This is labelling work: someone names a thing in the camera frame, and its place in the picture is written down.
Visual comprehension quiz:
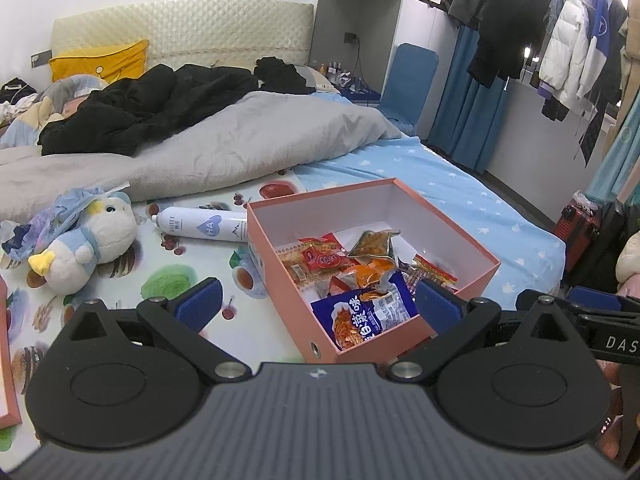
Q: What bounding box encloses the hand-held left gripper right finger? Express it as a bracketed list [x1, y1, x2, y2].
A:
[391, 277, 577, 382]

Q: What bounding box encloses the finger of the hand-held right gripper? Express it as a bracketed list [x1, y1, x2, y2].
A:
[515, 286, 640, 315]

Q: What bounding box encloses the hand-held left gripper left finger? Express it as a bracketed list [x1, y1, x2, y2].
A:
[66, 276, 252, 382]

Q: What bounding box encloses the red yellow edged snack packet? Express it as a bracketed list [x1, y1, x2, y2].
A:
[411, 253, 458, 287]

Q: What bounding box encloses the green edged snack packet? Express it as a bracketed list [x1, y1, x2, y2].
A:
[346, 229, 402, 263]

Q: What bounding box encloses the pink cardboard box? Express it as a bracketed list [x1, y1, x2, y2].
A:
[245, 177, 502, 365]

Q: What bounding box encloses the clear red label snack packet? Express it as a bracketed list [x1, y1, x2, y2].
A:
[277, 232, 351, 288]

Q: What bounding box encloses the person's right hand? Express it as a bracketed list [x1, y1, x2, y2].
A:
[596, 361, 627, 464]

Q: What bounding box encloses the beige fluffy cloth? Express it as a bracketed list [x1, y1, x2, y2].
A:
[616, 232, 640, 293]

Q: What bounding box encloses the orange snack packet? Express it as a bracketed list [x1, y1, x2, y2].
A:
[340, 259, 398, 292]

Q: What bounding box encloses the red suitcase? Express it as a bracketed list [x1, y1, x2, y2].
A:
[552, 191, 608, 267]

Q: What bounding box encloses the white spray bottle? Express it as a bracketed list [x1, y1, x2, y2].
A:
[150, 205, 249, 242]

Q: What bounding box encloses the white blue plush duck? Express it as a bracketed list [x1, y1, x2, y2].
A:
[27, 191, 138, 296]

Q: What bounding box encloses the blue star bed sheet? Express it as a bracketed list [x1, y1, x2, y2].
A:
[292, 135, 567, 311]

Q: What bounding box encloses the teal hanging cloth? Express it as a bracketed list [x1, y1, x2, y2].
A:
[582, 105, 640, 206]

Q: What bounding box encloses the grey duvet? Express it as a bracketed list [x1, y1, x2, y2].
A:
[0, 91, 403, 223]

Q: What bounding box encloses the crumpled blue plastic bag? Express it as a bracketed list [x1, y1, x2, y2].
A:
[0, 187, 132, 261]

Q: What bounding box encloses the blue curtain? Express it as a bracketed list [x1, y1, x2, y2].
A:
[427, 25, 508, 173]

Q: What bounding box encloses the pink box lid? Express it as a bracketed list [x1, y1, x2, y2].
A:
[0, 275, 22, 428]

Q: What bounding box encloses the black fuzzy blanket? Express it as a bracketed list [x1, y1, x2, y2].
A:
[37, 64, 261, 157]

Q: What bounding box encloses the blue chair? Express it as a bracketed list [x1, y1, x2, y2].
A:
[377, 42, 440, 133]

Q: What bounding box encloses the cluttered nightstand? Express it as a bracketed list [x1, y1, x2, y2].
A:
[317, 60, 381, 108]

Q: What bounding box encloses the black garment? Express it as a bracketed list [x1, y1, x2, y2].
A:
[254, 56, 315, 95]

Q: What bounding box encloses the cartoon print pillow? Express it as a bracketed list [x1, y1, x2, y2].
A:
[0, 74, 108, 148]

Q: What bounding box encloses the white puffer jacket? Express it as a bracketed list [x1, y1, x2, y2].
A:
[537, 0, 613, 111]

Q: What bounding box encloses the yellow pillow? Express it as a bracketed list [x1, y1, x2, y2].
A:
[48, 39, 151, 83]

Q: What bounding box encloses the cream padded headboard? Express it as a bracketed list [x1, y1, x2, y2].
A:
[51, 0, 315, 68]

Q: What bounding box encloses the pile of clothes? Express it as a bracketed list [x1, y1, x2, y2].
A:
[0, 77, 38, 116]

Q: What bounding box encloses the black hanging coat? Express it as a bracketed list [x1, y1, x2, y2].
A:
[467, 0, 556, 88]

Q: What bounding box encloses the white wardrobe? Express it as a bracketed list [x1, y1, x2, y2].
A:
[310, 0, 451, 136]

